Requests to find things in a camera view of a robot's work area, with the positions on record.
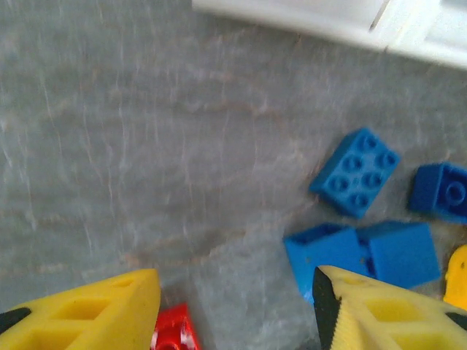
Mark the light blue lego brick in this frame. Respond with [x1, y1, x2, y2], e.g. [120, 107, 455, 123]
[309, 127, 401, 219]

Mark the yellow lego brick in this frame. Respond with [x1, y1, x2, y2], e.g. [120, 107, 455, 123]
[443, 244, 467, 311]

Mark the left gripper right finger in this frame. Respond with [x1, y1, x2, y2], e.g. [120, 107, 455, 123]
[312, 265, 467, 350]

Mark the red lego brick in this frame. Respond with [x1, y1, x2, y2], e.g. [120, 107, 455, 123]
[151, 302, 201, 350]

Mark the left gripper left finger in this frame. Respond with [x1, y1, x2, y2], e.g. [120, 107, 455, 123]
[0, 268, 161, 350]

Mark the dark blue lego brick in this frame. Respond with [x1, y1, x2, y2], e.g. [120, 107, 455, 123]
[407, 162, 467, 223]

